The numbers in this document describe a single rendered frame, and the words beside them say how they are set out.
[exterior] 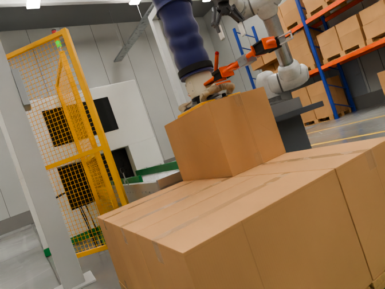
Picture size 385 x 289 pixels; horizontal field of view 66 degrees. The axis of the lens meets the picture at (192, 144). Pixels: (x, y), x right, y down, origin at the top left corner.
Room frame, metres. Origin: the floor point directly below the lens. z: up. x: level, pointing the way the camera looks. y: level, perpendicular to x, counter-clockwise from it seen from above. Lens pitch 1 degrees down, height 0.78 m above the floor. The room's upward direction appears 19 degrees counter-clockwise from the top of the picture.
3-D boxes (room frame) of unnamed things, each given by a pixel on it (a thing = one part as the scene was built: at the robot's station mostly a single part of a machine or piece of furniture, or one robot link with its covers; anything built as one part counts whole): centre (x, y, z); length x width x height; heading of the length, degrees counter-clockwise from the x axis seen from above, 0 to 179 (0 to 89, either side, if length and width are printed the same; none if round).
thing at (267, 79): (2.33, -0.71, 1.00); 0.18 x 0.16 x 0.22; 66
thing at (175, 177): (2.17, 0.00, 0.58); 0.70 x 0.03 x 0.06; 119
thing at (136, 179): (3.38, 0.97, 0.60); 1.60 x 0.11 x 0.09; 29
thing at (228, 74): (1.64, -0.29, 1.08); 0.10 x 0.08 x 0.06; 118
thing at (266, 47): (1.33, -0.45, 1.08); 0.08 x 0.07 x 0.05; 28
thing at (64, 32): (2.71, 1.12, 1.05); 0.87 x 0.10 x 2.10; 81
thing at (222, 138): (1.85, -0.17, 0.74); 0.60 x 0.40 x 0.40; 28
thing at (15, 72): (2.39, 1.16, 1.62); 0.20 x 0.05 x 0.30; 29
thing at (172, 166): (3.64, 0.50, 0.60); 1.60 x 0.11 x 0.09; 29
